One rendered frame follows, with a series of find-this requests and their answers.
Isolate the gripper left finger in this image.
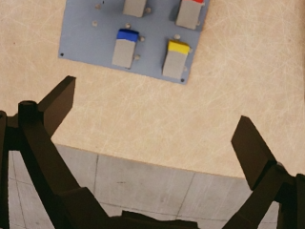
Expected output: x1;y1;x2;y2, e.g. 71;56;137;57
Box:
0;75;118;229

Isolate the grey metal block with yellow end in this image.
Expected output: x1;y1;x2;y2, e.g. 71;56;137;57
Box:
162;39;189;79

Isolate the grey block with blue end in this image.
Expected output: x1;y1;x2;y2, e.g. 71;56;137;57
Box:
112;29;139;68

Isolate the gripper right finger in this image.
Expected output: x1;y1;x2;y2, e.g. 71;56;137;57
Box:
222;115;305;229

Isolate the grey block with green end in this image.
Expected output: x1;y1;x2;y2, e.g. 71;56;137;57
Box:
122;0;146;17

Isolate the grey rectangular block with red end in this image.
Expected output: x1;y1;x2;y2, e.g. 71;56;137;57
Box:
174;0;203;30

